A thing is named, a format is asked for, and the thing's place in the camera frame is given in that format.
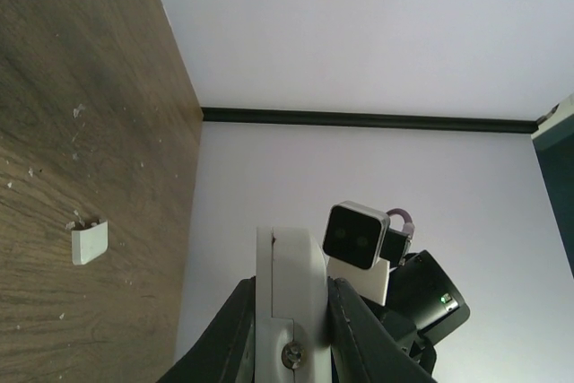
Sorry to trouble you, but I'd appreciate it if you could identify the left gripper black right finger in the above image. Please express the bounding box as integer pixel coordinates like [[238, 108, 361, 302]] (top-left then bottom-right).
[[329, 279, 434, 383]]

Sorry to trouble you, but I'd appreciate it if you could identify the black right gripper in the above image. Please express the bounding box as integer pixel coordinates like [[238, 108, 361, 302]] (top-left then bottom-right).
[[367, 301, 437, 376]]

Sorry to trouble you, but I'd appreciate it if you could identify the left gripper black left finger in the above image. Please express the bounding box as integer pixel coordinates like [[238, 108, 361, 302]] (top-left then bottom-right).
[[159, 277, 256, 383]]

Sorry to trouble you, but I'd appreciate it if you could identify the white remote control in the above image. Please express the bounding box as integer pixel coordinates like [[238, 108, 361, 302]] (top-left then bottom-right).
[[255, 227, 332, 382]]

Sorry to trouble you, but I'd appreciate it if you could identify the white battery cover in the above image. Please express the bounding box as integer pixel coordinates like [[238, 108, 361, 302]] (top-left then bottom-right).
[[69, 220, 109, 265]]

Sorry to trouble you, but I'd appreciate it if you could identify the dark ceiling structure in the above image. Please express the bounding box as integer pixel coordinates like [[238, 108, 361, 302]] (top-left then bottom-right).
[[532, 94, 574, 272]]

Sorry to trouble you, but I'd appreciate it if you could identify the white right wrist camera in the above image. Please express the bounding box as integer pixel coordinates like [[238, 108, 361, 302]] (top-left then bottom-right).
[[322, 201, 415, 306]]

